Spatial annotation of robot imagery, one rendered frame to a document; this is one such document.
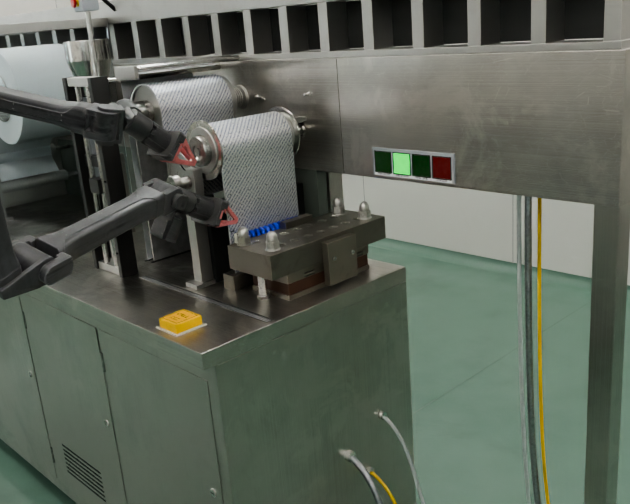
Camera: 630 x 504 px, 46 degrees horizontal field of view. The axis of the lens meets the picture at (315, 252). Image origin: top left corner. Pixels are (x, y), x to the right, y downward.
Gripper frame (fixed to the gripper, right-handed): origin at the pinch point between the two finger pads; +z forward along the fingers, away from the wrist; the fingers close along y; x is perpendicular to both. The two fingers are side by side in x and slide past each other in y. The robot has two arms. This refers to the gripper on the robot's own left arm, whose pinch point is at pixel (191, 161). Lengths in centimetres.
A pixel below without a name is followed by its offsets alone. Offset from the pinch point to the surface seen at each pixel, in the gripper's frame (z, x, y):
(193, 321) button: 6.8, -36.0, 18.0
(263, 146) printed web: 13.3, 12.2, 6.3
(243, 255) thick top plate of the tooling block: 14.6, -16.6, 15.1
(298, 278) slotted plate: 25.9, -16.4, 23.7
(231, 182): 9.2, -0.4, 6.0
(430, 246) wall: 279, 88, -144
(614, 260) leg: 59, 12, 81
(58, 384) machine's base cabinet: 25, -65, -56
